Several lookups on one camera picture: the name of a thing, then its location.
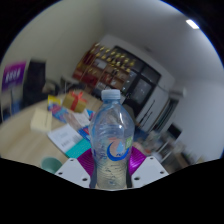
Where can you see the clear plastic water bottle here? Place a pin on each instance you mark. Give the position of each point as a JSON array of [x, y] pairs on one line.
[[111, 143]]

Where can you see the beige book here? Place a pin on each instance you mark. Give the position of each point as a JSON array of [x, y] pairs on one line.
[[41, 120]]

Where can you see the black office chair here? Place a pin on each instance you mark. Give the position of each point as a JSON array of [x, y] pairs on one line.
[[35, 81]]

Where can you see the blue printed book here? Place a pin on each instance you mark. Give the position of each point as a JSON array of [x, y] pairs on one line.
[[60, 113]]

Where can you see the dark glass door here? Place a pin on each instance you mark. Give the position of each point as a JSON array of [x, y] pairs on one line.
[[143, 86]]

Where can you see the purple sign board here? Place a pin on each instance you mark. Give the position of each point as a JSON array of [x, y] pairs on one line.
[[14, 75]]

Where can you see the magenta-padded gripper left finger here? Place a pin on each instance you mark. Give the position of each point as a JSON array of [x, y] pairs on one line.
[[71, 171]]

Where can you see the wooden shelf unit with trophies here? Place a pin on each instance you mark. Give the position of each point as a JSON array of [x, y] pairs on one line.
[[106, 66]]

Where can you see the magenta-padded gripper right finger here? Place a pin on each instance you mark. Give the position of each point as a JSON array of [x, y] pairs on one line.
[[150, 170]]

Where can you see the yellow gift box red ribbon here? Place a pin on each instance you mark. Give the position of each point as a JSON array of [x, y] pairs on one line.
[[74, 102]]

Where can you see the teal book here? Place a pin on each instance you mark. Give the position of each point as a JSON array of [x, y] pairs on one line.
[[78, 149]]

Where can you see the ceiling light panel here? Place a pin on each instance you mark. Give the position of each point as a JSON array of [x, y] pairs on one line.
[[192, 24]]

